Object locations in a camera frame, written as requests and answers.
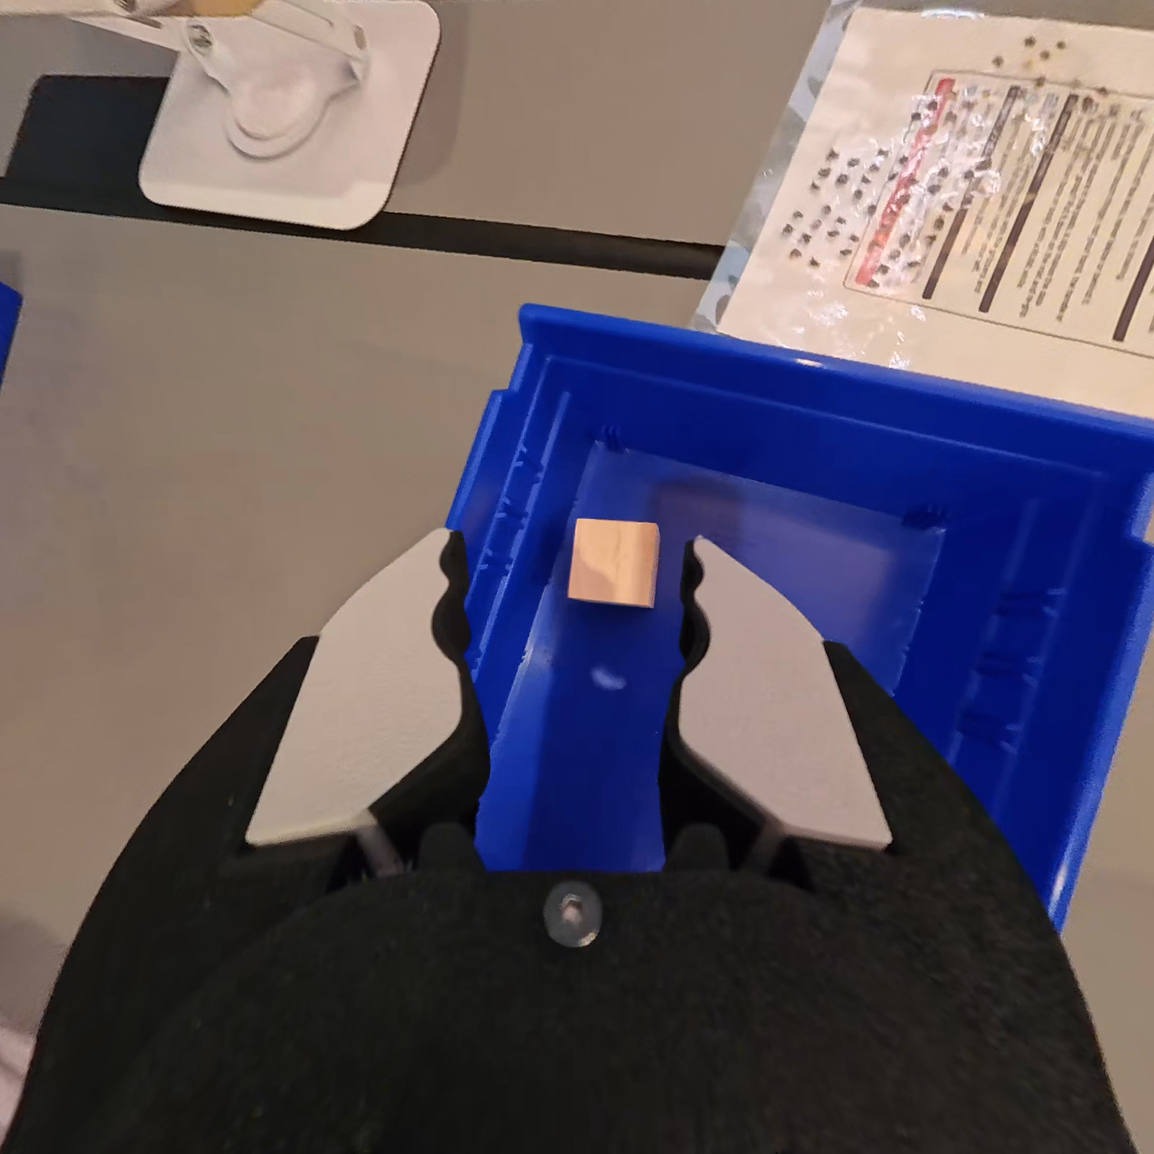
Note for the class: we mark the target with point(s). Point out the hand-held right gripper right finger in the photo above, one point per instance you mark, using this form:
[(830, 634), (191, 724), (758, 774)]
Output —
[(784, 721)]

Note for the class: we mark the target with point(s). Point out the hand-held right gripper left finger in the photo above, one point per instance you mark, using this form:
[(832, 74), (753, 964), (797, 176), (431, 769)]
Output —
[(360, 703)]

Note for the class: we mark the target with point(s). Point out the small wooden cube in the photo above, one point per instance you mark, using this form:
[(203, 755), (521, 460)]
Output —
[(613, 563)]

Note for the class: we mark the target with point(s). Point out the blue plastic bin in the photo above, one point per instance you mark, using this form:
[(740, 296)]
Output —
[(810, 423), (7, 333)]

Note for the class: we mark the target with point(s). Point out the printed sheet in plastic bag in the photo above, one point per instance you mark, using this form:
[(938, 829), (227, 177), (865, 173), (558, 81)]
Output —
[(992, 180)]

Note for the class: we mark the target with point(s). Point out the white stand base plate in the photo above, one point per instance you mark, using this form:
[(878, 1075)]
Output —
[(360, 134)]

